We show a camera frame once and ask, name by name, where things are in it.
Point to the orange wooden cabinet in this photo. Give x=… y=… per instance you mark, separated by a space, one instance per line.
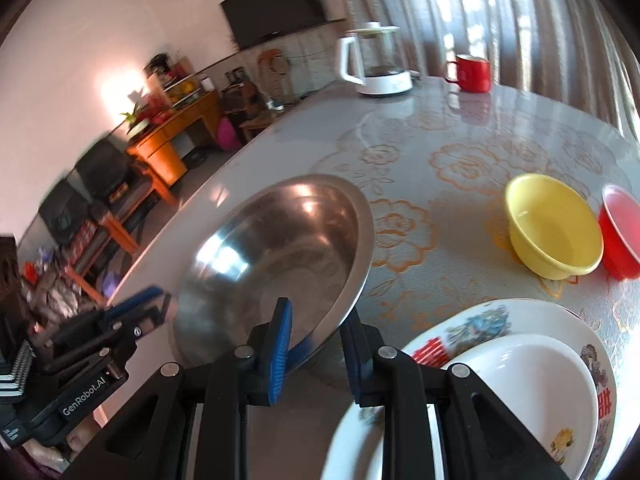
x=172 y=145

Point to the white electric glass kettle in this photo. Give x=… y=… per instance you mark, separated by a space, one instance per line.
x=377 y=65

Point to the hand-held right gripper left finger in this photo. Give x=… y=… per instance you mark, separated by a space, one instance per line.
x=280 y=350

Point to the white plate with red print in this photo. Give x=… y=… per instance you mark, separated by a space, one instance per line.
x=480 y=322

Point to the red mug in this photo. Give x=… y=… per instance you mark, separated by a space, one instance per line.
x=472 y=74

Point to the yellow plastic bowl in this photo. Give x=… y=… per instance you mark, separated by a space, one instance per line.
x=555 y=225

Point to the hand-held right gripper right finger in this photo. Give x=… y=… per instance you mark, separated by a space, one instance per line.
x=352 y=360

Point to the plain white bowl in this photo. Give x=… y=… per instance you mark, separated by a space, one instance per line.
x=530 y=390

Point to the black armchair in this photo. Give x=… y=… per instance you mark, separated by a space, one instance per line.
x=62 y=210
x=102 y=165

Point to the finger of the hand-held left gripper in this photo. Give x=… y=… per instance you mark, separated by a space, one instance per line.
x=147 y=320
x=135 y=301

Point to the black wall television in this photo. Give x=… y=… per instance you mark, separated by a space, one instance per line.
x=275 y=5

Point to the cluttered wooden shelf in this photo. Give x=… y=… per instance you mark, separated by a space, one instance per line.
x=175 y=82

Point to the red plastic bowl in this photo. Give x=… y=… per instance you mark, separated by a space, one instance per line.
x=622 y=230

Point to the pink ball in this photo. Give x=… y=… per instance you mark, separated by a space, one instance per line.
x=227 y=133

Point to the wide beige sheer curtain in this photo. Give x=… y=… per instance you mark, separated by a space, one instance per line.
x=525 y=20

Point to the person's left hand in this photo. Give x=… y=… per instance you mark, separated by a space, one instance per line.
x=75 y=445

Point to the stainless steel bowl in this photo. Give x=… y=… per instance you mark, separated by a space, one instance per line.
x=280 y=250

